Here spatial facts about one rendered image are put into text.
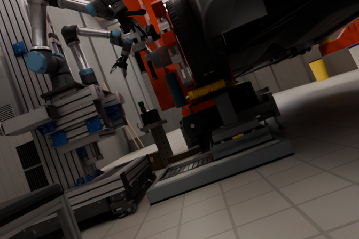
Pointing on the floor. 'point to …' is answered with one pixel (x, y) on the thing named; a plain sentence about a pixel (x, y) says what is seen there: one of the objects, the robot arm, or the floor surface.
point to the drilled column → (162, 143)
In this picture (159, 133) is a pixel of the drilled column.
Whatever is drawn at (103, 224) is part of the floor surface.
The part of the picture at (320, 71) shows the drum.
